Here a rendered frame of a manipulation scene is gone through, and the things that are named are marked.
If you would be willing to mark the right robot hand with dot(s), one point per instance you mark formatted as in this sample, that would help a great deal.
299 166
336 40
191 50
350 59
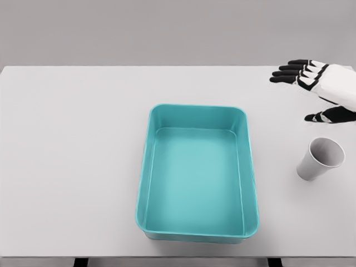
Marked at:
336 83

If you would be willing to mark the white paper cup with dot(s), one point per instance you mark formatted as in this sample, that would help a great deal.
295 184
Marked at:
317 164

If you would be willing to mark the teal plastic basket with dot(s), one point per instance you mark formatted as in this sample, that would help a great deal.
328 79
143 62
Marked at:
196 178

